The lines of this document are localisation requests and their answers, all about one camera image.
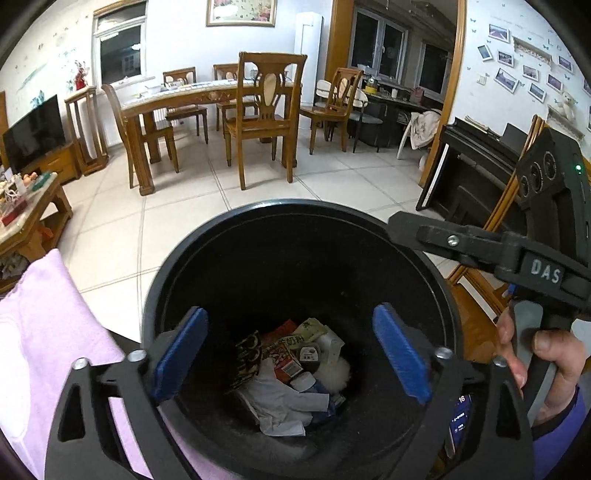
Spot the black flat television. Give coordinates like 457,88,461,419
2,95,66,174

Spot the dark low cabinet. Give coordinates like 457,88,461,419
360,90,444,148

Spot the wooden dining table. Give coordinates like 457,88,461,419
122,78,303,197

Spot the dark kitchen window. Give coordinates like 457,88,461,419
353,7,455,93

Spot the black round trash bin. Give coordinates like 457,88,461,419
141,198,462,480

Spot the blue white soft packet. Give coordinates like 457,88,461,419
307,385,347,416

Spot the red vase with flowers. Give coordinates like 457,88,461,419
71,60,90,90

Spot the person's right hand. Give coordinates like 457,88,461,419
496,305,588,425

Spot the flat red box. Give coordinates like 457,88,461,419
0,203,28,227

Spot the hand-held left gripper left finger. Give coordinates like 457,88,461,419
44,306,209,480

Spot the wooden doorway frame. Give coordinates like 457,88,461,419
330,0,467,185

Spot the tall wooden plant stand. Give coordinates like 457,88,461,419
65,85,110,177

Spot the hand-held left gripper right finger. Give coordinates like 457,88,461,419
372,302,534,480

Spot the phone with lit screen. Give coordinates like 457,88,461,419
444,394,474,457

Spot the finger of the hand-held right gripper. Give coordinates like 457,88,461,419
387,210,525,280

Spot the dark printed packet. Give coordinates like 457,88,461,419
226,330,263,393

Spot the wooden coffee table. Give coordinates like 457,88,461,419
0,172,74,296

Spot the white tissue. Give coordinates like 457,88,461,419
238,357,331,437

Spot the purple tablecloth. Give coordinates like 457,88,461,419
0,249,213,480

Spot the white teddy bear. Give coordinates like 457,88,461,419
549,90,578,121

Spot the yellow-green paper wrapper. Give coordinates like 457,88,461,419
291,318,326,344

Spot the white chair draped with clothes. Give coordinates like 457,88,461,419
397,110,444,160

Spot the framed flower picture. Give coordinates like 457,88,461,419
205,0,278,27

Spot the cluster of bottles and snacks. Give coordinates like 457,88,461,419
0,168,51,217

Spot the red barcode milk carton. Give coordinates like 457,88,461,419
259,318,303,381

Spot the white framed window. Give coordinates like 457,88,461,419
92,0,148,88

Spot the wooden armchair frame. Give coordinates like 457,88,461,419
445,114,548,324

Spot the white standing air conditioner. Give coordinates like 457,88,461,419
294,13,324,84

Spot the wooden dining chair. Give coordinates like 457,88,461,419
224,52,308,191
299,68,365,155
102,84,180,189
213,63,259,132
163,67,209,146

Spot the black upright piano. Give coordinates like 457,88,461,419
417,117,532,224

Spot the group of wall photo frames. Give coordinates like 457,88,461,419
475,23,591,104

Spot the white fluffy wad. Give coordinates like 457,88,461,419
316,355,352,393

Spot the wooden television stand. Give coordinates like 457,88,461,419
18,141,81,185

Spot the small dark cup foil lid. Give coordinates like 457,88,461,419
298,344,321,372

